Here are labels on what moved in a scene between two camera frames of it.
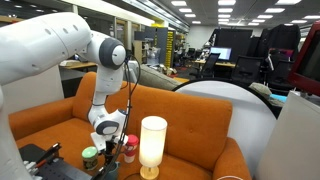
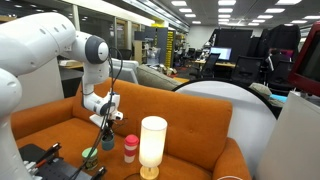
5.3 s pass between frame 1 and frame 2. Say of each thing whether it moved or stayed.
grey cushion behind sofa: stayed
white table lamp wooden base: stayed
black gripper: moved
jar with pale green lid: stayed
